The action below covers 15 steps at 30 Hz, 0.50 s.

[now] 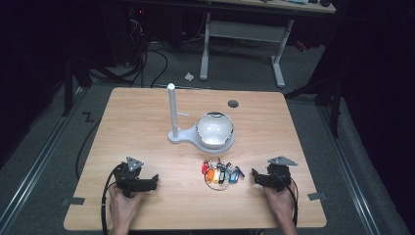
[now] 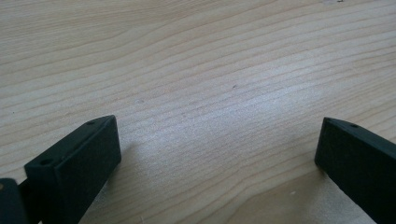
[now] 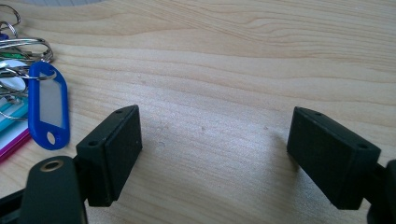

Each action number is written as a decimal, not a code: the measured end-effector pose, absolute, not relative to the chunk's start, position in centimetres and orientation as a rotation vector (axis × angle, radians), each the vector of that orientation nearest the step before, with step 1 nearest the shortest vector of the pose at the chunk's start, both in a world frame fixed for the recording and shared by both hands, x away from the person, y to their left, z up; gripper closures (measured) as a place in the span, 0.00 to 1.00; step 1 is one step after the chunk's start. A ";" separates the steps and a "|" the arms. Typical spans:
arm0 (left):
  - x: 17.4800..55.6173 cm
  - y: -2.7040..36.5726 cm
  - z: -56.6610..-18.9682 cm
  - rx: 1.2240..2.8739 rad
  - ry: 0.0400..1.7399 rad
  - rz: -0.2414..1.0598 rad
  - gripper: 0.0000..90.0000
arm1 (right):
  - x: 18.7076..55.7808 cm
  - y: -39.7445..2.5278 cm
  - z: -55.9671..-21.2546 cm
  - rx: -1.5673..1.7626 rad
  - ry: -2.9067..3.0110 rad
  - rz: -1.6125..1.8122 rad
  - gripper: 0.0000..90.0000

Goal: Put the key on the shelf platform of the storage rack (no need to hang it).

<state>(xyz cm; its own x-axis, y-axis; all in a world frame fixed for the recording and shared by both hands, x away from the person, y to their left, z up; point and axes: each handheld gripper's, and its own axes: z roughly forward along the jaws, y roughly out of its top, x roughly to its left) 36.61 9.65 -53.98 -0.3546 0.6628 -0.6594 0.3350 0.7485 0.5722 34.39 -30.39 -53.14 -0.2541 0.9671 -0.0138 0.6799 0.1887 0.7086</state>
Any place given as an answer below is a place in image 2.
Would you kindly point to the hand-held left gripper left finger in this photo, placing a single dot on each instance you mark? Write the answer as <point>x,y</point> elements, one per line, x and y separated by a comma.
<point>73,168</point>

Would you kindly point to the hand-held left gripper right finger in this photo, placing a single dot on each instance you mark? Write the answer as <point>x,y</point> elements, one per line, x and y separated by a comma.
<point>358,161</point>

